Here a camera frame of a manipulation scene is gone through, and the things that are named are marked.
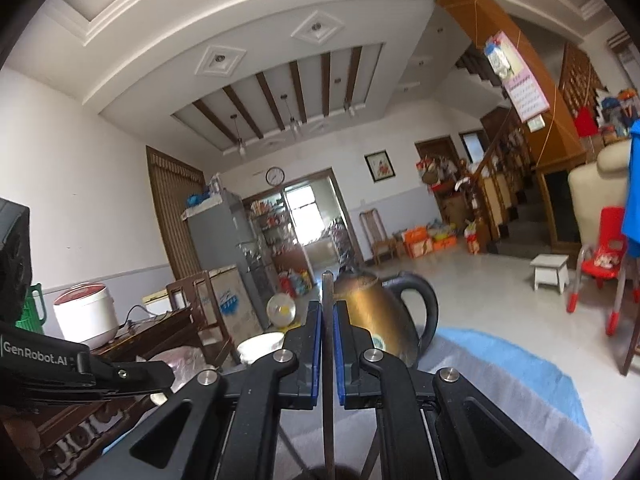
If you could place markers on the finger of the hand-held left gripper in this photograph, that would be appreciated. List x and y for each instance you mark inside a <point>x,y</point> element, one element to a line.
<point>145,379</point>

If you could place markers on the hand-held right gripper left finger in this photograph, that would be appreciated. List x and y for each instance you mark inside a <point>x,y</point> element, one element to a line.
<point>314,360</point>

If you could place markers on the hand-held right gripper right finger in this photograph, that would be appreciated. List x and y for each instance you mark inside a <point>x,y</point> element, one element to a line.
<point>340,360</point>

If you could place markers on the dark wooden chopstick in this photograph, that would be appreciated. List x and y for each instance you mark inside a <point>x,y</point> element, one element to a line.
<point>328,435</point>
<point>292,446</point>
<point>370,460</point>

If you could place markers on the metal utensil holder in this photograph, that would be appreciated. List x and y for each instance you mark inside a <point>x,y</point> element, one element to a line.
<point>345,474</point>

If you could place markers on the carved wooden sideboard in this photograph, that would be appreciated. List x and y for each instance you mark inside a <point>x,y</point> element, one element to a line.
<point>150,335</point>

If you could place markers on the white bowl under plastic bag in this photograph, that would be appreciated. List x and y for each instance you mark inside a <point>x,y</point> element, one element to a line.
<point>185,357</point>

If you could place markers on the green thermos jug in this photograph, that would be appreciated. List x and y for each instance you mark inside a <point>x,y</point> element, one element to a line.
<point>35,310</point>

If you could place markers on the white bowl red print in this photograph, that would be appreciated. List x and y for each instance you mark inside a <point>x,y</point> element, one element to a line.
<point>257,347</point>

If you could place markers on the small white fan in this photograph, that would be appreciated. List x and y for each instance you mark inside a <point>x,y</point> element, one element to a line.
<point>282,311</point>

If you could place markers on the gold electric kettle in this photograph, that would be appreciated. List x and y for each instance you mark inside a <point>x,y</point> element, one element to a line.
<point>375,310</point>

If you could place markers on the cream chest freezer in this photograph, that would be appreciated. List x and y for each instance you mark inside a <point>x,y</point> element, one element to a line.
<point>157,300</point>

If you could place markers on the white rice cooker red lid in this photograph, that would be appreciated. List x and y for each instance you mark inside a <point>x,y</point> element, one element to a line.
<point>85,315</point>

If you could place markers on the white chest freezer blue print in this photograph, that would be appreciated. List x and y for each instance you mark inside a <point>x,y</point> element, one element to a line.
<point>237,305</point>

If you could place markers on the dark wooden chair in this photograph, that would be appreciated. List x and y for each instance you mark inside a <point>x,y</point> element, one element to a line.
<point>200,300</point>

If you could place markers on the glass display shelf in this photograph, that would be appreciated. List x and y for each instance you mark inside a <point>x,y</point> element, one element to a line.
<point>280,245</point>

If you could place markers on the brown wooden dining chair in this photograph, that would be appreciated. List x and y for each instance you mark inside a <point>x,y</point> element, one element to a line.
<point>372,230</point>

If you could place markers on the large orange cardboard box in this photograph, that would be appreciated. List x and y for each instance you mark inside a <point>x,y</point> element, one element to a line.
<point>419,244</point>

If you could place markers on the grey refrigerator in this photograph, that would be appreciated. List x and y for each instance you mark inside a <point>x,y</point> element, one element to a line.
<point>220,240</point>

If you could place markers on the flat orange cardboard box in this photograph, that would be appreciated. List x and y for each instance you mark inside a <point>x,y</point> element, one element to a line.
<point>445,243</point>

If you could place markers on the blue table cloth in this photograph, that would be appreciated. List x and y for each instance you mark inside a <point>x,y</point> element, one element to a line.
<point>500,370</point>

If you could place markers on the brown slatted door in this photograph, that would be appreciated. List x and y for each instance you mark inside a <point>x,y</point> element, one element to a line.
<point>172,210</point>

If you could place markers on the red gift box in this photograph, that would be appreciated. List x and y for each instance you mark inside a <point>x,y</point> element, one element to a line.
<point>473,241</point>

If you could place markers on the blue bundle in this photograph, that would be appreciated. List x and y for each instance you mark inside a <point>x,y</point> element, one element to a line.
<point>199,200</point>

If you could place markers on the red hanging decorations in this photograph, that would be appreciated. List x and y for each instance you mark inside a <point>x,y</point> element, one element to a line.
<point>440,175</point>

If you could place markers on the glass pendant lamp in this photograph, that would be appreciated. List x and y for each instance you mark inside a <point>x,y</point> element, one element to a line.
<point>295,127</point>
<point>241,146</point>
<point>350,107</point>

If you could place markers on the small white stool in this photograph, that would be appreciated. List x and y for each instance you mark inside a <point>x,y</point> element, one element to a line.
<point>550,265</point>

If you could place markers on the wooden staircase railing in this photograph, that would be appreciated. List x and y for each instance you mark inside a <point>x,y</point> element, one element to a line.
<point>492,180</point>

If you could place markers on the wooden cabinet dark glass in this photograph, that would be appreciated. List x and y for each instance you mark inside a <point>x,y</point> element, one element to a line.
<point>560,205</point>

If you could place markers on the red child chair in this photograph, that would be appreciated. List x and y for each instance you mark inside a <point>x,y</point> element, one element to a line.
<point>607,260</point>

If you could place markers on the dark wooden furniture leg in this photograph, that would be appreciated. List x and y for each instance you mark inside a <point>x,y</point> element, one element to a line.
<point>631,330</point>

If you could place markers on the cream armchair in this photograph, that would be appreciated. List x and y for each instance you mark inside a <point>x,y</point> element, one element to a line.
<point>595,190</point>

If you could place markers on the blue garment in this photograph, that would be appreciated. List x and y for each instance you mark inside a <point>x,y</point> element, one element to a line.
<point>634,185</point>

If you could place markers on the round wall clock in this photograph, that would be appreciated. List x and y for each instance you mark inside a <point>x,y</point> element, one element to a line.
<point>275,176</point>

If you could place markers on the framed wall picture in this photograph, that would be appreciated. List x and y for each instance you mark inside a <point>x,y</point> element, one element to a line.
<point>380,166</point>

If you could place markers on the pink wall calendar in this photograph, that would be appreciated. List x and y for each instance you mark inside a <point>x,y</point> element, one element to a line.
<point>525,90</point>

